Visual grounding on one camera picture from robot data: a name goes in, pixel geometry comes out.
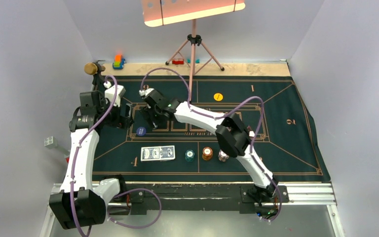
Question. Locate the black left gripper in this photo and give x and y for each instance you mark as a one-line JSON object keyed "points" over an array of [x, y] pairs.
{"points": [[121, 121]]}

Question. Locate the red yellow poker chip stack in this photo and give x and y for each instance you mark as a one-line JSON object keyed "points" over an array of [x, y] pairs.
{"points": [[207, 153]]}

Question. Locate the grey toy brick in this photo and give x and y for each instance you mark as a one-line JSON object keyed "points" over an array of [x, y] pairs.
{"points": [[51, 143]]}

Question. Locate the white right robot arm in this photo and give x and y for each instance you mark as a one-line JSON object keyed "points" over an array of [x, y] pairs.
{"points": [[231, 133]]}

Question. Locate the teal toy block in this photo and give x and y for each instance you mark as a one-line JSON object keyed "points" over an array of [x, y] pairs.
{"points": [[197, 61]]}

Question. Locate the green poker chip stack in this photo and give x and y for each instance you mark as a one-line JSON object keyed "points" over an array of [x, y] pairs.
{"points": [[189, 155]]}

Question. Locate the blue round blind button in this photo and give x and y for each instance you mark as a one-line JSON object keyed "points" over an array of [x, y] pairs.
{"points": [[141, 131]]}

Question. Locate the yellow round dealer button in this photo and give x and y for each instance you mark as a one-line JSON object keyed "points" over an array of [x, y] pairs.
{"points": [[218, 97]]}

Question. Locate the pink tripod music stand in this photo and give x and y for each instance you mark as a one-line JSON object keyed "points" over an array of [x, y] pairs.
{"points": [[158, 13]]}

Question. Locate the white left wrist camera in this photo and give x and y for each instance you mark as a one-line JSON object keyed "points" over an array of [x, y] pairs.
{"points": [[114, 93]]}

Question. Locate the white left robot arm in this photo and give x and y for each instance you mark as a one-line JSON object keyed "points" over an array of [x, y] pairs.
{"points": [[78, 203]]}

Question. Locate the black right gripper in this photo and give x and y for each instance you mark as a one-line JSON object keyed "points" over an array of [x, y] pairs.
{"points": [[147, 111]]}

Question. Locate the colourful toy block car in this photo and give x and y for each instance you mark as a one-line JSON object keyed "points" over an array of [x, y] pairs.
{"points": [[119, 62]]}

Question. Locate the red toy block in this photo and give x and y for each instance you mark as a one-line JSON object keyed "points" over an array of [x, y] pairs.
{"points": [[178, 61]]}

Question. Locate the aluminium frame rail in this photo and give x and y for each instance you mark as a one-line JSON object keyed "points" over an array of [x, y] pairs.
{"points": [[299, 193]]}

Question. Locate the dark green poker mat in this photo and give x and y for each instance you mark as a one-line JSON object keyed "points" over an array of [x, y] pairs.
{"points": [[286, 142]]}

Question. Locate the blue playing card deck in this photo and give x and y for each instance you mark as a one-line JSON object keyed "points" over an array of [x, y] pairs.
{"points": [[158, 153]]}

